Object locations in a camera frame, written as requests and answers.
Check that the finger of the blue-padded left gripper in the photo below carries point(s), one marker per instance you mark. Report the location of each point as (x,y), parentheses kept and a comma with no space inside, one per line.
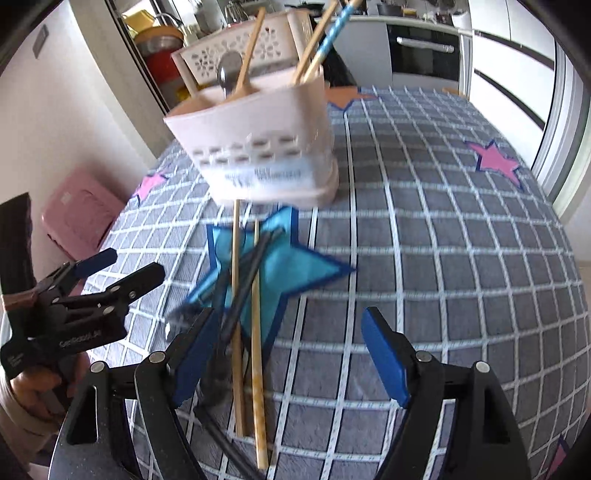
(66,278)

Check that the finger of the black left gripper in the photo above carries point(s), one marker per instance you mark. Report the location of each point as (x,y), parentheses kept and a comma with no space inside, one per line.
(133,286)

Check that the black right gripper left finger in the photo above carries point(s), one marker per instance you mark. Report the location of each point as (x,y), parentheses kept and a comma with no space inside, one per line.
(95,440)

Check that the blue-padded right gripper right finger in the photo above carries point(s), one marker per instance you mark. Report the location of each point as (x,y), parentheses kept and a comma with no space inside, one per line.
(485,441)

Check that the black-handled spoon large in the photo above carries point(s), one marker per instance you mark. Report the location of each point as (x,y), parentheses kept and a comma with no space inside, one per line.
(210,388)

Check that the black-handled spoon small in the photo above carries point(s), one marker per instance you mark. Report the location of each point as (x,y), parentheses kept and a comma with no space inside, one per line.
(228,71)

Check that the wooden chopstick plain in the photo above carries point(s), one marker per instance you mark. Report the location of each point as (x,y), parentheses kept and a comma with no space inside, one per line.
(311,58)

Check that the blue-patterned wooden chopstick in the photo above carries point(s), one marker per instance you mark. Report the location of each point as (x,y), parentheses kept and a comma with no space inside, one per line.
(334,28)

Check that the black-handled spoon across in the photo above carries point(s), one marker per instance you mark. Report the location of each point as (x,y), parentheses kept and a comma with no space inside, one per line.
(214,294)

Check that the left forearm beige sleeve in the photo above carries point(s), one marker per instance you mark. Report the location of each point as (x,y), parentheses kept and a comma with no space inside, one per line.
(24,434)

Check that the person's left hand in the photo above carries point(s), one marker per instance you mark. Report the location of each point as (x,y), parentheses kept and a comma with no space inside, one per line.
(29,386)

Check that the pink plastic stool upper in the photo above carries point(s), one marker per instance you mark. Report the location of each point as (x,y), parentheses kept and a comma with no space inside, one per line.
(79,214)

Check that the pink plastic utensil holder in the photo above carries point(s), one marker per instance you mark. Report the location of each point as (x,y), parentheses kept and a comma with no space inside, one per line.
(273,146)

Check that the grey checked tablecloth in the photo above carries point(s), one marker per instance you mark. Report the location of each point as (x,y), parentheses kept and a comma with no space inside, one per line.
(467,264)

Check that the beige perforated basket rack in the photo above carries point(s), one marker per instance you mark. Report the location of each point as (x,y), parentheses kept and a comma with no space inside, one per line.
(281,42)

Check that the white refrigerator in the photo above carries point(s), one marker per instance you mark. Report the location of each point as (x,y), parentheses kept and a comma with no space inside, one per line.
(513,78)

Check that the black built-in oven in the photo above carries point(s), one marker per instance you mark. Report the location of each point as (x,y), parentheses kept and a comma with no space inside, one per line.
(425,52)

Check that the grey wall switch plate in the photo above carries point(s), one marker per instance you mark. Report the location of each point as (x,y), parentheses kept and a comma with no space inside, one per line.
(40,40)

